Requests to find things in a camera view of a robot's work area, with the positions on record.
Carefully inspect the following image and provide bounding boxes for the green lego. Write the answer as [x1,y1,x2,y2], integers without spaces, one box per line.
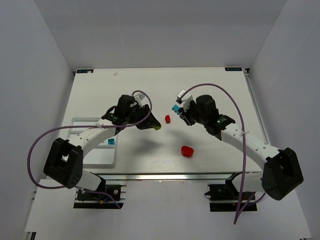
[154,126,162,131]

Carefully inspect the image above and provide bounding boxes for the small red lego brick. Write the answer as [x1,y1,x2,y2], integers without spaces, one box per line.
[164,115,171,124]

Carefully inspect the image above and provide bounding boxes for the long cyan lego brick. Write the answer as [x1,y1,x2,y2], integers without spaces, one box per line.
[171,104,181,115]

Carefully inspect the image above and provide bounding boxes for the small cyan lego brick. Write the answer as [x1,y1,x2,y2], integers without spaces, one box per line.
[107,138,116,145]

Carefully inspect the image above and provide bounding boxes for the large red rounded lego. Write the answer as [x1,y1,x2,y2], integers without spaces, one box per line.
[180,145,195,158]

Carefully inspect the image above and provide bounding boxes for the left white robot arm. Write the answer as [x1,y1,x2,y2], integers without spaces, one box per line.
[43,90,162,200]

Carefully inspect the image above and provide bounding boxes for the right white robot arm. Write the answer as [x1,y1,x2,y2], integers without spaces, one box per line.
[177,94,304,201]

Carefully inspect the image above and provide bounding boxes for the white divided sorting tray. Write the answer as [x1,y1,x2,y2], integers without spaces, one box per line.
[71,117,118,168]

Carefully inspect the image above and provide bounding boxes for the right blue corner label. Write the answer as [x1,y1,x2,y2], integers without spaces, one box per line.
[224,67,243,72]

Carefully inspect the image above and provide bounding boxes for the blue corner label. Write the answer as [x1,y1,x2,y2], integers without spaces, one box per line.
[76,69,94,74]
[224,67,243,72]

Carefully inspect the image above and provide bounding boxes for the left blue corner label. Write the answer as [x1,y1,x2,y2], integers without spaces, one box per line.
[76,69,94,74]

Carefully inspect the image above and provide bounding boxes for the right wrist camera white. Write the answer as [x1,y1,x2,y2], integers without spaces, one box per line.
[176,89,194,112]

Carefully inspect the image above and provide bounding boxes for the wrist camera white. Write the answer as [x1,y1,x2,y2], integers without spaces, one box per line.
[176,89,194,112]
[132,91,145,105]

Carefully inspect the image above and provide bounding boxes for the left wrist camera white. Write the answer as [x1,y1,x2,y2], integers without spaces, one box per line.
[132,91,145,105]

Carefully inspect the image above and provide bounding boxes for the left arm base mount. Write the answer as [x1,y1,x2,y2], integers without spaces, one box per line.
[73,184,127,210]

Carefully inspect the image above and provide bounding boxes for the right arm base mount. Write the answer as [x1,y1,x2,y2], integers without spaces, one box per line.
[204,183,258,213]

